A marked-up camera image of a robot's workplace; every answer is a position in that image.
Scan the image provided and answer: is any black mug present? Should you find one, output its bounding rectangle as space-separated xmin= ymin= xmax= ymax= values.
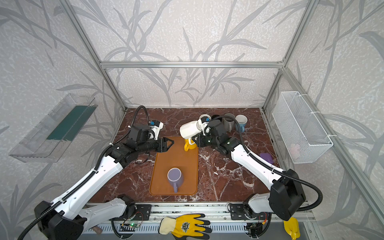
xmin=212 ymin=115 xmax=221 ymax=121

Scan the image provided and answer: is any grey mug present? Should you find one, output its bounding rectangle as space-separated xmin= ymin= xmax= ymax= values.
xmin=222 ymin=113 xmax=236 ymax=133

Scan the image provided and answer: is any white mug with lettering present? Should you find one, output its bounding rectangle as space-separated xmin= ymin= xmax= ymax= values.
xmin=180 ymin=117 xmax=202 ymax=139

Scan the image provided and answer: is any teal dotted mug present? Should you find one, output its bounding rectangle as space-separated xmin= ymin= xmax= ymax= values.
xmin=236 ymin=115 xmax=248 ymax=133

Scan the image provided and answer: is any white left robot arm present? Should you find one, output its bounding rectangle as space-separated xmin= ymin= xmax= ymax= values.
xmin=18 ymin=119 xmax=171 ymax=240

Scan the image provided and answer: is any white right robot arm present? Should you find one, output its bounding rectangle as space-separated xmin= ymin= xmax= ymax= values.
xmin=192 ymin=115 xmax=324 ymax=221

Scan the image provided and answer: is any yellow mug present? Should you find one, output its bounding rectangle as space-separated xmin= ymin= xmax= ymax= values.
xmin=184 ymin=139 xmax=197 ymax=152

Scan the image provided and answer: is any purple mug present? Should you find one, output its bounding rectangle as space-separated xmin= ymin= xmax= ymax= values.
xmin=167 ymin=168 xmax=184 ymax=194

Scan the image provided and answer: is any orange plastic tray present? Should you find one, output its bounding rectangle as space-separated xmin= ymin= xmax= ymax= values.
xmin=150 ymin=137 xmax=199 ymax=196

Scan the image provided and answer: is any purple spatula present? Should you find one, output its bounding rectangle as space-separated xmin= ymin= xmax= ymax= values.
xmin=260 ymin=153 xmax=274 ymax=164

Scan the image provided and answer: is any pink object in basket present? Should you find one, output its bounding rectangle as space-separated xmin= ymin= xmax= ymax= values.
xmin=289 ymin=144 xmax=301 ymax=160

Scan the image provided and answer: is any yellow black work glove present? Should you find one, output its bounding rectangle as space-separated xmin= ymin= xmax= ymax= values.
xmin=159 ymin=214 xmax=212 ymax=240

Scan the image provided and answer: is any yellow plastic scoop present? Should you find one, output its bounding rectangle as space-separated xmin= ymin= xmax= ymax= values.
xmin=284 ymin=217 xmax=301 ymax=240

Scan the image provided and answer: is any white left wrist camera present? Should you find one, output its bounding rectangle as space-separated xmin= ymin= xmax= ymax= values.
xmin=148 ymin=120 xmax=164 ymax=140

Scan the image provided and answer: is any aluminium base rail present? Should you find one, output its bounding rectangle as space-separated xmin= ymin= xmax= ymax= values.
xmin=62 ymin=201 xmax=316 ymax=235

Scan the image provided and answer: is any white wire wall basket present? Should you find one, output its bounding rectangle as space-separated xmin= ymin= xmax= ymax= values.
xmin=272 ymin=91 xmax=333 ymax=164

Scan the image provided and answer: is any clear plastic wall bin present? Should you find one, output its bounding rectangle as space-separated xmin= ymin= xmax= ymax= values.
xmin=9 ymin=94 xmax=98 ymax=163

